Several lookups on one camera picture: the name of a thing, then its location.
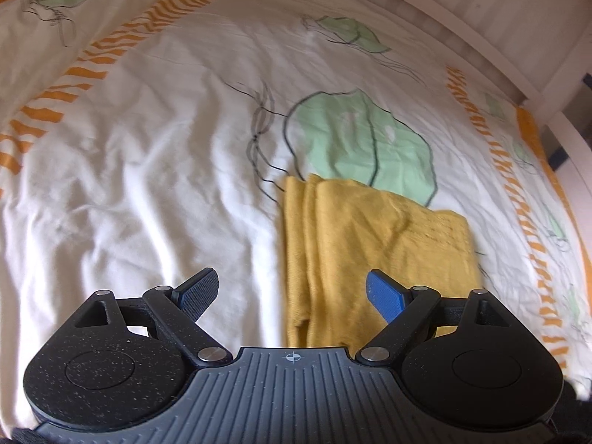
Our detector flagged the white leaf-print duvet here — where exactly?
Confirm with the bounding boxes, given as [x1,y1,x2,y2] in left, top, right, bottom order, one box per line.
[0,0,589,431]

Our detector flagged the mustard yellow knit garment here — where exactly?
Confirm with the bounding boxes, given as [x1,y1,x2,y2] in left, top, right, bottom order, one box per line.
[282,173,484,349]

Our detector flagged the white wooden bed frame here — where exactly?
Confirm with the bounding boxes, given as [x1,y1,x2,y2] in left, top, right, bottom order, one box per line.
[319,0,592,153]

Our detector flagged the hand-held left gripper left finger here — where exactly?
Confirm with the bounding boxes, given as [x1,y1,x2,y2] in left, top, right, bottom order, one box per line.
[69,267,234,366]

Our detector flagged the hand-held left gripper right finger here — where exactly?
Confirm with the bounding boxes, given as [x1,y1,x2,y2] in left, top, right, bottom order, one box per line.
[355,268,514,365]

